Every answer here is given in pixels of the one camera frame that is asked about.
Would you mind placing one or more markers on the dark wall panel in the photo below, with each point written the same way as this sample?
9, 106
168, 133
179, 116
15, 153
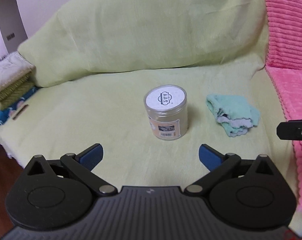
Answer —
10, 36

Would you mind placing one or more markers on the white marbled pillow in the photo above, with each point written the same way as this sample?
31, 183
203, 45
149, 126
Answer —
8, 70

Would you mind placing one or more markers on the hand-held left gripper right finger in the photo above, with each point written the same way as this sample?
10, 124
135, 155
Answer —
209, 158

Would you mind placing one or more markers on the dark flat bar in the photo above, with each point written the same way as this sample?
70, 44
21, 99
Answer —
20, 111

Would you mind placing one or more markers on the light green sofa cover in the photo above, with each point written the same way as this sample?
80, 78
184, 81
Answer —
141, 42

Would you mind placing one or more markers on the green chevron pillow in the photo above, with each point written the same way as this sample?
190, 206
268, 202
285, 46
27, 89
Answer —
11, 87
13, 96

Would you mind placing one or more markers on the blue patterned pillow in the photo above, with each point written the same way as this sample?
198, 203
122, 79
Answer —
6, 113

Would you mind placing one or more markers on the teal fluffy cloth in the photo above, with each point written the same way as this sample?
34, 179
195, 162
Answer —
236, 110

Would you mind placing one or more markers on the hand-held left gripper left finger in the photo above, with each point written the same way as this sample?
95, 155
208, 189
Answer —
92, 156

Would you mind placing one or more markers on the pink ribbed blanket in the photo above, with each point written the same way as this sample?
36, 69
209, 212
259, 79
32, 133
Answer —
290, 30

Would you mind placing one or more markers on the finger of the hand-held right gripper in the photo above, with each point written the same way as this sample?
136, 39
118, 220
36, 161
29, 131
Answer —
290, 130

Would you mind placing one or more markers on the clear plastic jar white lid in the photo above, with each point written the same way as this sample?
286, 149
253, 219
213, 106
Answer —
166, 115

